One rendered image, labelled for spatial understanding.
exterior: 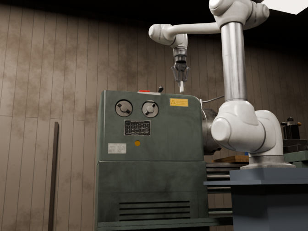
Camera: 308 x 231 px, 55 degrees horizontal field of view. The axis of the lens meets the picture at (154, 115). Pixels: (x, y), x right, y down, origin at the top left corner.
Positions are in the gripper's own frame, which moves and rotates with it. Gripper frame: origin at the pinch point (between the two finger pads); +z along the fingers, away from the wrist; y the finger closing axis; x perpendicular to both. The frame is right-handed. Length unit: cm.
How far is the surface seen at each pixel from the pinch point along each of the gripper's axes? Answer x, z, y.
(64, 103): 203, -40, -88
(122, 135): -14, 35, -39
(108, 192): -14, 65, -46
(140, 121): -14.2, 26.7, -29.4
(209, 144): -0.2, 36.7, 16.9
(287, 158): -2, 46, 70
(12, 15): 194, -151, -157
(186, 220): -18, 79, -6
